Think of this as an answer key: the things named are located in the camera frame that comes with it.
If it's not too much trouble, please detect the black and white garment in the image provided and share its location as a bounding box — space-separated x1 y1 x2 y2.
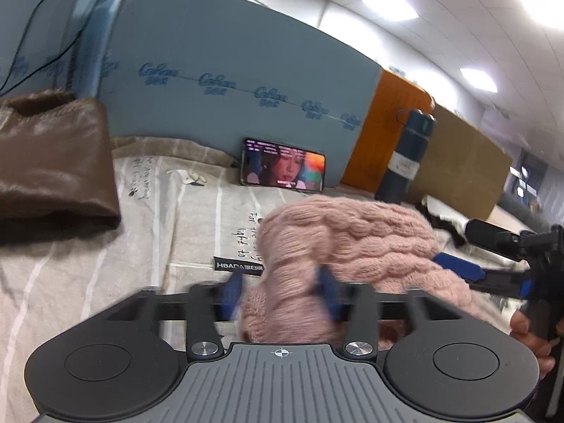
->
414 195 470 248

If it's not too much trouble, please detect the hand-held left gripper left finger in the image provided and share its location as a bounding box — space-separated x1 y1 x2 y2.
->
106 269 244 361

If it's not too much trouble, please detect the large brown cardboard box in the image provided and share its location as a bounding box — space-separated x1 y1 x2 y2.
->
403 103 515 221

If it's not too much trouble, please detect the black smartphone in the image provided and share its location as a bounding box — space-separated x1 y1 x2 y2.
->
240 137 327 194

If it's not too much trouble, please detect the brown leather jacket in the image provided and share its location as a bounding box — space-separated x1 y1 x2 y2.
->
0 89 122 244

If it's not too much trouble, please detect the blue foam board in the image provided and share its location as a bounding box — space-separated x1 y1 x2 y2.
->
0 0 383 186

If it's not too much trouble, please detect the person's right hand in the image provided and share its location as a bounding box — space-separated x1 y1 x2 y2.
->
509 307 557 380

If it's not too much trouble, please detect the orange cardboard box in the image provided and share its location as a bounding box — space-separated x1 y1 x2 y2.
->
340 69 437 195

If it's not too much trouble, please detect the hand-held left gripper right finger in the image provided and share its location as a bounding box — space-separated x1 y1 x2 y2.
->
314 268 474 358

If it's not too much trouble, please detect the pink knit sweater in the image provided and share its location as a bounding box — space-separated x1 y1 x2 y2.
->
240 197 490 351

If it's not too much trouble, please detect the black cable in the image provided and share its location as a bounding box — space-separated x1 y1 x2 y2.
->
0 0 95 98

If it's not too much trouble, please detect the dark blue vacuum bottle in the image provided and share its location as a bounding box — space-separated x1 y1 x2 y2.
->
374 109 437 206

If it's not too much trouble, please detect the black fabric label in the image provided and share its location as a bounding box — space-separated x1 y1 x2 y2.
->
213 256 266 277

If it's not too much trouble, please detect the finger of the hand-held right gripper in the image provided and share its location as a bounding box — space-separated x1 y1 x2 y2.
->
464 218 537 262
434 252 529 297

